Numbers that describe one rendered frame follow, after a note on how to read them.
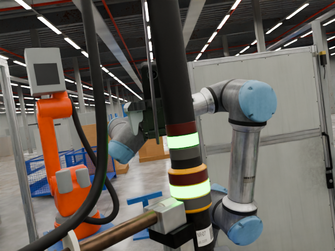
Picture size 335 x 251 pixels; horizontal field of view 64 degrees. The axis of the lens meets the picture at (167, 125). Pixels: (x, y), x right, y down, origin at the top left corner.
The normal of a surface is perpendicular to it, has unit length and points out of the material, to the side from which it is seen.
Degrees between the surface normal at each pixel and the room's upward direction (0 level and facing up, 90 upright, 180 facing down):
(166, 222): 90
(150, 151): 90
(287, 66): 91
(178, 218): 90
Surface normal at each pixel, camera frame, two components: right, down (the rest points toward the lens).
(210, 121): 0.12, 0.04
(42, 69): 0.49, -0.03
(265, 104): 0.32, 0.08
